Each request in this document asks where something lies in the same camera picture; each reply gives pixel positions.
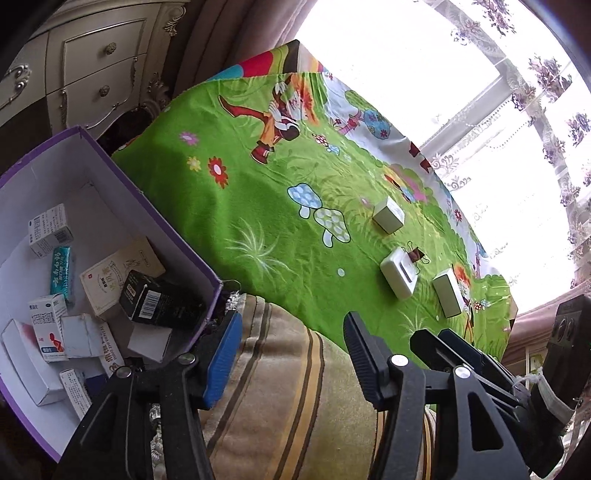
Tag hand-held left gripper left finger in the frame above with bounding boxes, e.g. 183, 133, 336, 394
53, 310, 243, 480

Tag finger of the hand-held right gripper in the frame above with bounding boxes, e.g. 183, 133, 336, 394
410, 329, 458, 372
438, 329, 532, 418

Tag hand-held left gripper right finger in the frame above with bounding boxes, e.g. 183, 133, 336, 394
344, 311, 532, 480

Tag white square box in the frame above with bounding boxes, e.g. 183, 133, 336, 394
127, 325, 171, 363

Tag black product box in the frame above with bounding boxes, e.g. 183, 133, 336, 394
119, 270, 206, 328

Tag purple cardboard box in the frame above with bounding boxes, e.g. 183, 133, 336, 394
0, 126, 223, 463

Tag white box with fine print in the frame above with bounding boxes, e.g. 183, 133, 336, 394
433, 270, 463, 319

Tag striped cushion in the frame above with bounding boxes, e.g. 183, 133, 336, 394
152, 293, 437, 480

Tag white red-lettered medicine box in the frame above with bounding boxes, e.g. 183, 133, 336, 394
380, 247, 419, 301

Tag cream printed box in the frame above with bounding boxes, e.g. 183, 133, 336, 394
79, 237, 166, 317

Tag small white cube box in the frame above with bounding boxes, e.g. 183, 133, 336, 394
372, 198, 406, 235

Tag plain white box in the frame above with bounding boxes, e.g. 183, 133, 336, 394
61, 314, 105, 358

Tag green cartoon printed blanket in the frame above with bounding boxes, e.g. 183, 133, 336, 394
113, 39, 520, 370

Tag white small-print box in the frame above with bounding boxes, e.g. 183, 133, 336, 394
59, 368, 93, 421

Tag white blue red medicine box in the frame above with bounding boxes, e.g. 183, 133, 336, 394
28, 294, 69, 361

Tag teal packet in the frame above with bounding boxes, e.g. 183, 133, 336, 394
50, 246, 75, 305

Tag white box with red patch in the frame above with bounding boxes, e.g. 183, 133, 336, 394
1, 318, 65, 407

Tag window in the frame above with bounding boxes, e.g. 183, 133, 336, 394
293, 0, 591, 319

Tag white lace curtain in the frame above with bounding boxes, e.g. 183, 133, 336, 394
416, 0, 591, 278

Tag cream ornate dresser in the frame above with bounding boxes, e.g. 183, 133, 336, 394
0, 0, 188, 139

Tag white cord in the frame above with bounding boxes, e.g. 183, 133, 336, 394
510, 371, 548, 386

